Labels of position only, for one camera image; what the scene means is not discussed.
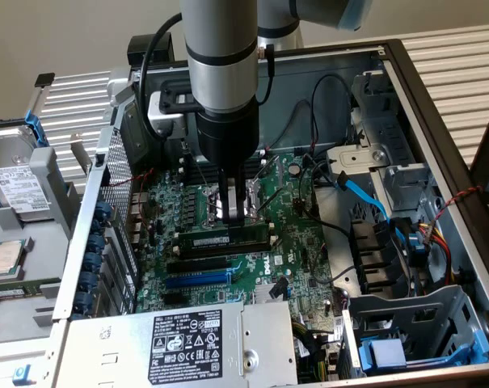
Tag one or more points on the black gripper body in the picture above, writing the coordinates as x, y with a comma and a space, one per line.
228, 137

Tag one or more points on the green RAM stick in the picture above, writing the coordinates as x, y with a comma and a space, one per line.
203, 241
5, 291

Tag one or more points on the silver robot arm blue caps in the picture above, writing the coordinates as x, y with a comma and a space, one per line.
222, 40

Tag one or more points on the silver CPU socket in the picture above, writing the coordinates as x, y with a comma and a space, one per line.
212, 194

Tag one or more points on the round coin battery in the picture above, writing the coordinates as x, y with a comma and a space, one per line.
295, 168

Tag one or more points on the green Dell motherboard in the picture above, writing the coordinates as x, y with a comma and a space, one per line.
292, 226

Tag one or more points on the long black expansion slot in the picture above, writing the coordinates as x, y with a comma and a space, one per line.
195, 264

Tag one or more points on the blue expansion slot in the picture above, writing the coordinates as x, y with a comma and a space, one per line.
195, 279

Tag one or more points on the small silver heatsink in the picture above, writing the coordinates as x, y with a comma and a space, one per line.
262, 295

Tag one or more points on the open metal PC case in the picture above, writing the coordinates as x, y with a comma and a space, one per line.
308, 68

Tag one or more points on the short black expansion slot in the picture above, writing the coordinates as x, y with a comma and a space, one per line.
172, 298

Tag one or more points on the silver corner clamp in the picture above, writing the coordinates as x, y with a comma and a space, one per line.
119, 85

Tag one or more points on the black box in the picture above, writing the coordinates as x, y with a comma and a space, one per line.
139, 46

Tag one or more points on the blue slot retainer row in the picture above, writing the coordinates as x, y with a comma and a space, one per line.
94, 244

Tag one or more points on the black plastic fan shroud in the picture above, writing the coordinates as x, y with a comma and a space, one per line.
373, 250

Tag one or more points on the grey parts rack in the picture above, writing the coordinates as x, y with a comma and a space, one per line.
46, 242

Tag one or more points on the black clamp block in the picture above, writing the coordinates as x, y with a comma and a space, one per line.
45, 79

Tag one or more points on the silver power supply unit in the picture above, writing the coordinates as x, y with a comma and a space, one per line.
119, 355

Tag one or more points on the grey metal disk bay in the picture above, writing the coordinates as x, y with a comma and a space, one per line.
410, 307

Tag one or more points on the silver hard disk white label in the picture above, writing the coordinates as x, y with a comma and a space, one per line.
18, 190

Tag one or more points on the blue disk tray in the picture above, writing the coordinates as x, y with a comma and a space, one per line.
385, 351

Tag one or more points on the silver CPU chip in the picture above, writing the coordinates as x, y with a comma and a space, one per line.
5, 256

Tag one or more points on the blue plastic latch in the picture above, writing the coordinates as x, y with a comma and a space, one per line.
22, 374

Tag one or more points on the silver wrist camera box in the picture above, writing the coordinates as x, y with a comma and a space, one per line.
163, 121

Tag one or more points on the metal stop bracket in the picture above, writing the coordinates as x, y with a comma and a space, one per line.
80, 155

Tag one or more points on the blue disk bracket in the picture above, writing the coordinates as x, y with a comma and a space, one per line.
36, 129

